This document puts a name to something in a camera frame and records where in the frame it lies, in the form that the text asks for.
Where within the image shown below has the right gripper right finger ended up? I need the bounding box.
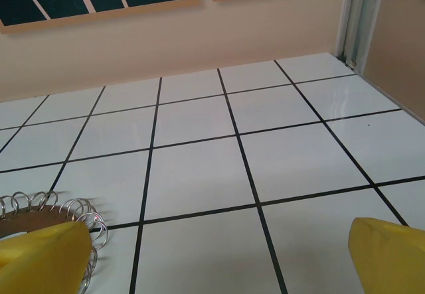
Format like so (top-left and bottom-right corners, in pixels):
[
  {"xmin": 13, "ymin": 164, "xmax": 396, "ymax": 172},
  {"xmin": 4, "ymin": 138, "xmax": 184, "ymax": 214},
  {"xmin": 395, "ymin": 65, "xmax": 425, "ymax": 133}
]
[{"xmin": 347, "ymin": 216, "xmax": 425, "ymax": 294}]

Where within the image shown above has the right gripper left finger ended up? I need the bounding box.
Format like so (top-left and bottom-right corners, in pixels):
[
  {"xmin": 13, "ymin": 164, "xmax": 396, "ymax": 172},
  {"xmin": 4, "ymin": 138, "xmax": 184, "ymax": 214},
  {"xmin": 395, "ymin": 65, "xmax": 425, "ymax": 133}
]
[{"xmin": 0, "ymin": 220, "xmax": 93, "ymax": 294}]

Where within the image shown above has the metal wire ring rack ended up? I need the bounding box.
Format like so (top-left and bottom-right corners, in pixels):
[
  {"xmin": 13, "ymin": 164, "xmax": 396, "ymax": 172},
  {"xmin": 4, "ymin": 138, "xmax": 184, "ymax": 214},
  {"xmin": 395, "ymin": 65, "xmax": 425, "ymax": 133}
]
[{"xmin": 0, "ymin": 190, "xmax": 110, "ymax": 293}]

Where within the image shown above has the aluminium corner post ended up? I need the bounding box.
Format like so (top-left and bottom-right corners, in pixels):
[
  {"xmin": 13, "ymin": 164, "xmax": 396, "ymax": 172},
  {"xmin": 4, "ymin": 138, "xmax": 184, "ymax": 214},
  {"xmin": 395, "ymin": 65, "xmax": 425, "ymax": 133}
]
[{"xmin": 337, "ymin": 0, "xmax": 373, "ymax": 69}]

